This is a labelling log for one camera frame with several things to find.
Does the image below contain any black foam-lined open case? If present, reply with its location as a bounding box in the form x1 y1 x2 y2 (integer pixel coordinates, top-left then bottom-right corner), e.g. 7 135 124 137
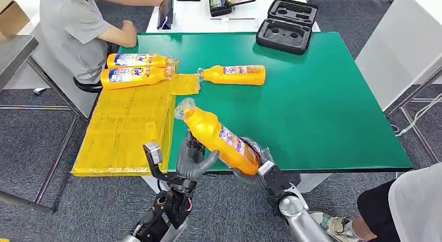
255 0 320 56

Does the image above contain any white partition panel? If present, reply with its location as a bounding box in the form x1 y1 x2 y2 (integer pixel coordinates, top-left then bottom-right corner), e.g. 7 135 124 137
3 24 98 118
354 0 442 112

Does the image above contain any steel bench with frame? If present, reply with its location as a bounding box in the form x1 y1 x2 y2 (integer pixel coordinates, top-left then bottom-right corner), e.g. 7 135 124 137
0 34 85 215

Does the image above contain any white floor cable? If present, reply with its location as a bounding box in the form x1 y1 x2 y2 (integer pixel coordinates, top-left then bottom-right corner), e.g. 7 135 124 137
390 93 442 138

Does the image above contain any person in white top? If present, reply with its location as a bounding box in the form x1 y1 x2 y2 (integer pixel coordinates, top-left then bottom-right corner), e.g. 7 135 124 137
309 162 442 242

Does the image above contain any green table mat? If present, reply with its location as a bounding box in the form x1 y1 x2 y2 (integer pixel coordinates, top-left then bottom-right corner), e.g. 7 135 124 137
117 32 414 174

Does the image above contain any seated person's right hand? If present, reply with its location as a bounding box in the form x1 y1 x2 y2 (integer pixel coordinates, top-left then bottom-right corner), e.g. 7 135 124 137
120 20 138 42

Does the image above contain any orange drink bottle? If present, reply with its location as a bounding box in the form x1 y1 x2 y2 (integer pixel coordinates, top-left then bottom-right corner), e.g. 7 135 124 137
100 66 174 90
107 53 175 69
174 98 261 176
197 65 266 86

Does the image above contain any steel floor frame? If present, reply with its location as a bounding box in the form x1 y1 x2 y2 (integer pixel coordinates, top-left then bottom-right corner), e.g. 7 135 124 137
384 66 442 165

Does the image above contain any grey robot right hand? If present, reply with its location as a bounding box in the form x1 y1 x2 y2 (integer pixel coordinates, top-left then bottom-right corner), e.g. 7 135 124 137
231 137 274 187

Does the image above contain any large cardboard box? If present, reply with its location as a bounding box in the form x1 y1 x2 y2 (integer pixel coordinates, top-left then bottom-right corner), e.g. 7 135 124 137
0 0 31 37

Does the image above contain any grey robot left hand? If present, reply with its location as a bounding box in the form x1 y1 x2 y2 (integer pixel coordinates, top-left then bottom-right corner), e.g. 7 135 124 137
176 129 220 182

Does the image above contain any seated person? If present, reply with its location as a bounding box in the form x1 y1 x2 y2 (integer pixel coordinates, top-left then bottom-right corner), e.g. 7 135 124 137
40 0 168 85

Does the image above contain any black radio with antennas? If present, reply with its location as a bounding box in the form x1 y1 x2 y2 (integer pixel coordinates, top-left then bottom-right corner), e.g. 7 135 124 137
208 0 256 17

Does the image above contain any black stool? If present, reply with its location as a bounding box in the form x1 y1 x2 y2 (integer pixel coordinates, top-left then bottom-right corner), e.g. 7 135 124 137
73 43 113 93

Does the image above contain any black tablet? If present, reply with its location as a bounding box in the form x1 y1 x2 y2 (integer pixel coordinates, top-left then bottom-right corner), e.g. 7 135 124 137
156 0 175 30

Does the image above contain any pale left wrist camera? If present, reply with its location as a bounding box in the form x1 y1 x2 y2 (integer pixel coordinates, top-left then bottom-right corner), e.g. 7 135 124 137
143 141 164 165

